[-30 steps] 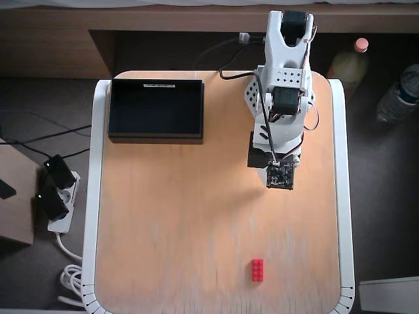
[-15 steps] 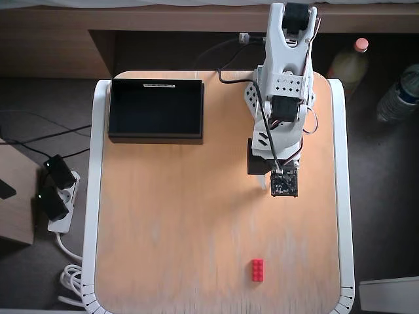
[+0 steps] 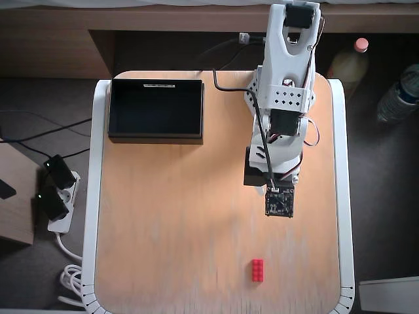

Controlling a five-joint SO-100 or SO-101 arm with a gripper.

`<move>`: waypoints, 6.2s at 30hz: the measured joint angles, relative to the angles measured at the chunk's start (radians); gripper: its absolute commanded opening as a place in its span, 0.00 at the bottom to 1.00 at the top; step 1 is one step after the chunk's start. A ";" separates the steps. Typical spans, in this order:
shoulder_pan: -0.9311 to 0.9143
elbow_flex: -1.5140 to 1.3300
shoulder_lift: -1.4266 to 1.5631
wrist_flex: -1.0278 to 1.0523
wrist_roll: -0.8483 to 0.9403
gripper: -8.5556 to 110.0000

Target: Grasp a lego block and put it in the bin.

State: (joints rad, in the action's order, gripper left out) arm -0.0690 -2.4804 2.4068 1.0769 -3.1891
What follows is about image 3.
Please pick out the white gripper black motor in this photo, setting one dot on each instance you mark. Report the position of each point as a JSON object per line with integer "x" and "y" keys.
{"x": 253, "y": 176}

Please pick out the red lego block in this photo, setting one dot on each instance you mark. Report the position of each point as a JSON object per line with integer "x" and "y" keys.
{"x": 258, "y": 271}

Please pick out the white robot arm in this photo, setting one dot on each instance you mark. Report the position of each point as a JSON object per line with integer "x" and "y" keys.
{"x": 281, "y": 65}

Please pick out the black bin box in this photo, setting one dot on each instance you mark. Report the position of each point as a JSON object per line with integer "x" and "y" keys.
{"x": 154, "y": 111}

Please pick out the pink capped yellow bottle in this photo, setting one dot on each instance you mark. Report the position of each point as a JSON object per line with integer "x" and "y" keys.
{"x": 348, "y": 65}

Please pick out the clear water bottle blue label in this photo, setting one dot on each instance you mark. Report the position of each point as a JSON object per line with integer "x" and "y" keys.
{"x": 396, "y": 95}

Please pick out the white usb connector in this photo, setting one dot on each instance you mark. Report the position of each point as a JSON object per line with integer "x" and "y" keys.
{"x": 244, "y": 37}

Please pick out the grey white box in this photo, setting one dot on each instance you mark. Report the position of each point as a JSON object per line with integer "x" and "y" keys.
{"x": 389, "y": 294}

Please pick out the black power adapter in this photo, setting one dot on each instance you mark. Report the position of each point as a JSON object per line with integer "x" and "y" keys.
{"x": 60, "y": 171}
{"x": 52, "y": 204}

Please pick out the white power strip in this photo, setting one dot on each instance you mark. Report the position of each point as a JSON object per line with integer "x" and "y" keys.
{"x": 62, "y": 225}

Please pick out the light wood cabinet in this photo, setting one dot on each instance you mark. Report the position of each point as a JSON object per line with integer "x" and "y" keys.
{"x": 16, "y": 212}

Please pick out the flat black object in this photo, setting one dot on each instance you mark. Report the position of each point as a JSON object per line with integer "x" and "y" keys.
{"x": 5, "y": 191}

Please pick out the black camera circuit board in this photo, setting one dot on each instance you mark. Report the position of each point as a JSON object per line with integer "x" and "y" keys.
{"x": 279, "y": 202}

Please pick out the white table frame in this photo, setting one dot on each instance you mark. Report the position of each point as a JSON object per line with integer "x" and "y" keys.
{"x": 95, "y": 163}

